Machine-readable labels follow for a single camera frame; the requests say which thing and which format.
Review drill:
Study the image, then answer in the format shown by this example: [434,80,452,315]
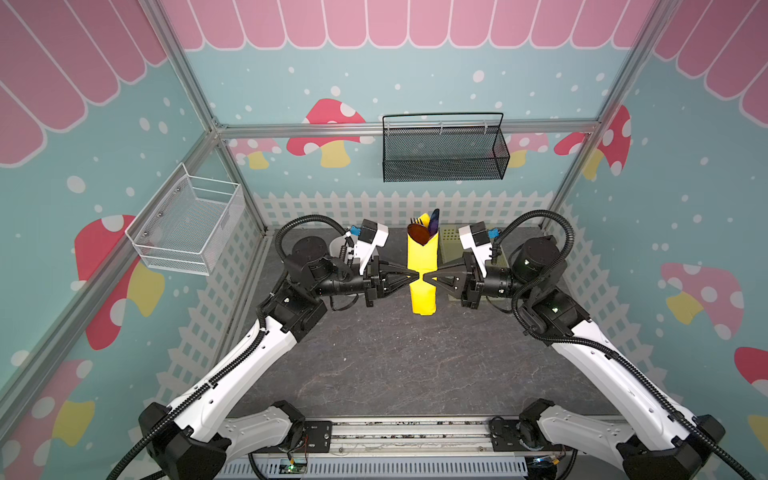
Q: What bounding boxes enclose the white wire wall basket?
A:
[125,164,245,276]

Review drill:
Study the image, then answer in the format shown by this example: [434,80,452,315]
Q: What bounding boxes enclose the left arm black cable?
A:
[104,214,349,480]

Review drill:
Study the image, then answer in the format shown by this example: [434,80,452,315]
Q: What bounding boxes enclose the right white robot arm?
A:
[423,236,725,479]

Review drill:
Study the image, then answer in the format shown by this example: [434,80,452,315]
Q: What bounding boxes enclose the green perforated plastic basket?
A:
[438,224,509,267]

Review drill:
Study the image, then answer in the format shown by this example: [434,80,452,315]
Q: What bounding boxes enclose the black mesh wall basket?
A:
[381,112,511,182]

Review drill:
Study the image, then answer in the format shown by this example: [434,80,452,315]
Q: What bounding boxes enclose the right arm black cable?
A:
[493,209,757,480]

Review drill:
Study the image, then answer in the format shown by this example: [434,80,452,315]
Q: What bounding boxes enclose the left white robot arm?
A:
[137,236,421,479]

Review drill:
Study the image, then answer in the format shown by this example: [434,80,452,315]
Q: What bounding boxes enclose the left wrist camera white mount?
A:
[346,219,389,275]

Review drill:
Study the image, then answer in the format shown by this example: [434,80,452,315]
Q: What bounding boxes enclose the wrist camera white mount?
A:
[458,221,500,278]
[346,219,389,275]

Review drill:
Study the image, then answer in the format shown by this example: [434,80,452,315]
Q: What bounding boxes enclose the purple metal spoon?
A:
[407,223,431,246]

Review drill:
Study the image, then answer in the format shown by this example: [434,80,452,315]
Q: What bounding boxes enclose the yellow paper napkin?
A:
[407,213,439,316]

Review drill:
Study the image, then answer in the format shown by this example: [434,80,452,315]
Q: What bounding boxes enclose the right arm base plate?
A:
[488,416,564,452]

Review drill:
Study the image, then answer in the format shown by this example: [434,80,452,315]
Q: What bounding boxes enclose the white plastic tub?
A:
[329,236,353,259]

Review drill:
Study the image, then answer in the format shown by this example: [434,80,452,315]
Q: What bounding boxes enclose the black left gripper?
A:
[312,254,419,308]

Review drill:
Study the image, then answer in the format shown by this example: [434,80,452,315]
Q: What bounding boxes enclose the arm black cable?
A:
[493,209,757,480]
[104,214,349,480]

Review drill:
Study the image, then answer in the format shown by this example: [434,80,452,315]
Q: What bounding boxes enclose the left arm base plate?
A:
[279,420,333,454]

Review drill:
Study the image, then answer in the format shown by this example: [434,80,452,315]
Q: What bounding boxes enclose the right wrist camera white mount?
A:
[458,221,500,278]

